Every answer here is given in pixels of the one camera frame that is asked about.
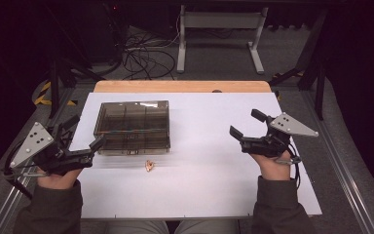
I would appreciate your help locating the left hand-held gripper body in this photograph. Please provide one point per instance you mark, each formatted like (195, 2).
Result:
(32, 143)

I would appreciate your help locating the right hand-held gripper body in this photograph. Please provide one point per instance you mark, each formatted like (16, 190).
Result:
(292, 126)

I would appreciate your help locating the person's left hand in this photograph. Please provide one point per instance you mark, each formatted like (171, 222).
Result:
(58, 180)

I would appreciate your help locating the person's right hand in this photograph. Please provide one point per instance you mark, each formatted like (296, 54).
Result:
(274, 169)

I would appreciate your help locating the smoky clear compartment box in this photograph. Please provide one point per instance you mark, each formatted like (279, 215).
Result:
(133, 128)

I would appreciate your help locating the yellow-black hazard tape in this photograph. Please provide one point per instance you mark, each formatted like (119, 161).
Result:
(44, 94)

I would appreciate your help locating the white board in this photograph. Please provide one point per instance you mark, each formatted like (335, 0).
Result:
(207, 169)

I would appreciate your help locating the black tripod stand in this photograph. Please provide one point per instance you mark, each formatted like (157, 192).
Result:
(61, 74)

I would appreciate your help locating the small copper-coloured trinket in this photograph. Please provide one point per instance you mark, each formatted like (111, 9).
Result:
(149, 165)

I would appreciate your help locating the black metal stand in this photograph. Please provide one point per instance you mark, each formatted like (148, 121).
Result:
(315, 71)

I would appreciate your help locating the wooden table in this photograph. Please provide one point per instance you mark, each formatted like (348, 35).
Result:
(181, 86)

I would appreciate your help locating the dark computer tower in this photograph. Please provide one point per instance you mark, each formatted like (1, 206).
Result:
(105, 29)

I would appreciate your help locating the white metal stand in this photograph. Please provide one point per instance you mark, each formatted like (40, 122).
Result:
(220, 20)

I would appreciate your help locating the aluminium rail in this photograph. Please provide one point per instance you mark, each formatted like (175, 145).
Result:
(344, 169)
(9, 198)

